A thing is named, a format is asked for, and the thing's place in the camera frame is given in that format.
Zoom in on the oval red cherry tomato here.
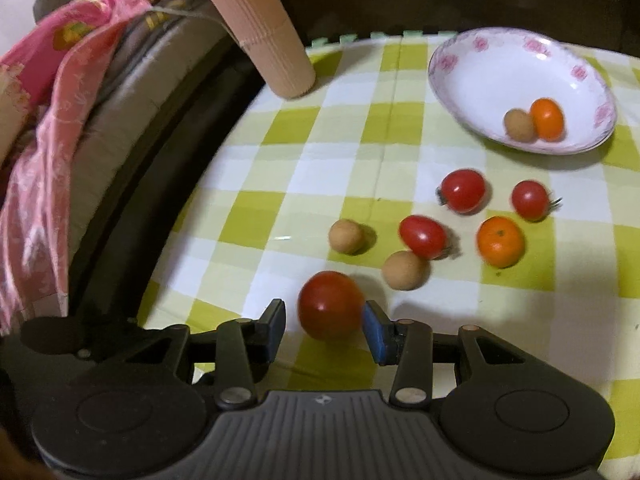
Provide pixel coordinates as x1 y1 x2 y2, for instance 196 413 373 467
398 215 453 260

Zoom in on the small orange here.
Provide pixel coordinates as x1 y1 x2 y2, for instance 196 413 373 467
530 98 566 142
476 216 526 268

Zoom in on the grey cushion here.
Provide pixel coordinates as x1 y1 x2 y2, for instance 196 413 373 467
32 0 236 261

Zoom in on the round red cherry tomato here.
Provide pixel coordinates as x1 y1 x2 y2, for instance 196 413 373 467
439 169 487 213

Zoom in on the brown longan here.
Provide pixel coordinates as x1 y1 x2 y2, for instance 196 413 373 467
504 109 537 142
328 219 365 254
382 251 429 291

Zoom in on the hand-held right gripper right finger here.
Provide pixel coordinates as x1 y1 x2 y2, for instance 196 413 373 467
362 301 541 406

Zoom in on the thin grey cable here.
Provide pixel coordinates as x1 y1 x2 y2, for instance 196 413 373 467
145 5 246 46

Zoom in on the pink ribbed cup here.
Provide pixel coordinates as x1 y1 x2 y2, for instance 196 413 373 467
198 0 317 100

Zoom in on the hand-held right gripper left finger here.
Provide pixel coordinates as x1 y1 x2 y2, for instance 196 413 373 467
124 299 287 409

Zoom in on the red cherry tomato with stem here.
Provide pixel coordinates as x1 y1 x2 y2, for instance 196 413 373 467
511 180 563 221

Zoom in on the large red tomato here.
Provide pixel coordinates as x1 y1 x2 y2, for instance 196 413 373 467
297 271 366 341

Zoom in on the green checkered tablecloth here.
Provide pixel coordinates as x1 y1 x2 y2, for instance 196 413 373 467
135 30 640 480

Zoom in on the white floral plate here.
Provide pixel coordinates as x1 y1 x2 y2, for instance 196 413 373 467
427 28 617 156

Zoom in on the pink floral cloth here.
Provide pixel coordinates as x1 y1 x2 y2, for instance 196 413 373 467
0 0 173 331

